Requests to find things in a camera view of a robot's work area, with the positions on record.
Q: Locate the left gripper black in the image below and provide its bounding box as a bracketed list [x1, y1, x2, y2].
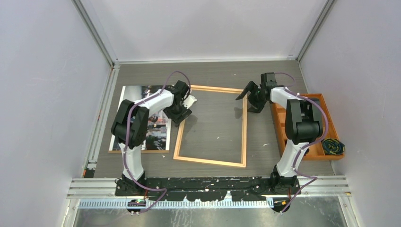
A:
[164, 101, 192, 126]

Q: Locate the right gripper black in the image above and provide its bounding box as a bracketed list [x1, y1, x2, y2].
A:
[237, 81, 268, 114]

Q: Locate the glossy colour photo print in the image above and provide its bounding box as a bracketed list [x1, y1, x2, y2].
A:
[119, 85, 171, 153]

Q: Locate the light wooden picture frame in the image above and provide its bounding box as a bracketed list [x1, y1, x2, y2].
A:
[173, 85, 248, 168]

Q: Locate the brown fibreboard backing board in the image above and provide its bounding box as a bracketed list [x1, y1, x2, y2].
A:
[107, 150, 170, 154]

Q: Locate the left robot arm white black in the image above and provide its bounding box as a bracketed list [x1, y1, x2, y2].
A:
[111, 80, 196, 196]

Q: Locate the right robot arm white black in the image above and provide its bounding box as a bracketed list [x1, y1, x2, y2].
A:
[236, 72, 328, 194]

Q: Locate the orange compartment tray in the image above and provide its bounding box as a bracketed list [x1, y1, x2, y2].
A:
[271, 93, 345, 160]

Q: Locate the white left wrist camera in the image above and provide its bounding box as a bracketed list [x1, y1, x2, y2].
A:
[183, 95, 197, 109]

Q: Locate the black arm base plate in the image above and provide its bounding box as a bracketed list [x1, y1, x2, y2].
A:
[114, 176, 300, 202]

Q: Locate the aluminium left side rail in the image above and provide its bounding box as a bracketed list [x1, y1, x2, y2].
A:
[83, 61, 121, 171]

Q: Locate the aluminium rail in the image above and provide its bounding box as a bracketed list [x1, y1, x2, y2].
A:
[67, 175, 352, 199]
[83, 61, 121, 171]

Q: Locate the aluminium front rail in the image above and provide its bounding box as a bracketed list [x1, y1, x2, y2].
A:
[67, 175, 352, 199]

